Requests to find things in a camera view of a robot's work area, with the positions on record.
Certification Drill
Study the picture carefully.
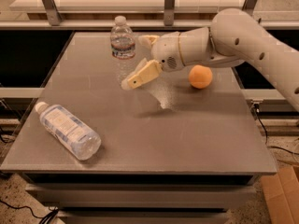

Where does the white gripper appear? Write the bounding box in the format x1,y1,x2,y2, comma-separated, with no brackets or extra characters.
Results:
121,32,184,91

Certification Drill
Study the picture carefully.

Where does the clear water bottle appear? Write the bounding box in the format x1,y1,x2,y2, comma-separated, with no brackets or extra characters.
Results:
110,16,135,83

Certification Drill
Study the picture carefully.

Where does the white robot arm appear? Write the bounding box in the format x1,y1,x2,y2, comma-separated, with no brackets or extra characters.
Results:
121,8,299,110

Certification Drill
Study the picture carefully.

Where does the lying blue-label water bottle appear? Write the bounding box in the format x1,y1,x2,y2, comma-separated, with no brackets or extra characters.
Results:
35,102,102,161

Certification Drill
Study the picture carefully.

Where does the orange ball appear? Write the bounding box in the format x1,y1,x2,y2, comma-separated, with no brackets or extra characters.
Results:
189,65,213,89

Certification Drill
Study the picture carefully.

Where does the grey table cabinet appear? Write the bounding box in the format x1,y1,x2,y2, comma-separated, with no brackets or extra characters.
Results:
1,33,277,224

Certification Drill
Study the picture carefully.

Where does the cardboard box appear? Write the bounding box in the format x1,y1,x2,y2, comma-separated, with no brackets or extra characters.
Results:
261,166,299,224

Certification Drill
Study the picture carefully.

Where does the metal frame post middle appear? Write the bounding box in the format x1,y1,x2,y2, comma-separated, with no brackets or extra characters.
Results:
164,0,175,26

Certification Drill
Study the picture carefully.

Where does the metal frame post left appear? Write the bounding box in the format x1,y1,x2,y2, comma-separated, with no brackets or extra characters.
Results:
41,0,62,26

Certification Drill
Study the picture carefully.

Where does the black cable right floor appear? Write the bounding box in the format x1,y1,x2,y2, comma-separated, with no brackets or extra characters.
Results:
249,100,299,166

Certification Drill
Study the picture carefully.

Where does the black cable floor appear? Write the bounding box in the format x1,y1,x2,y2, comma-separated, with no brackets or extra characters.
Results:
249,100,299,166
0,198,60,224

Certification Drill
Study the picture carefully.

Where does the black cable left floor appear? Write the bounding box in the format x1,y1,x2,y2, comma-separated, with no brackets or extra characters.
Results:
0,198,60,224

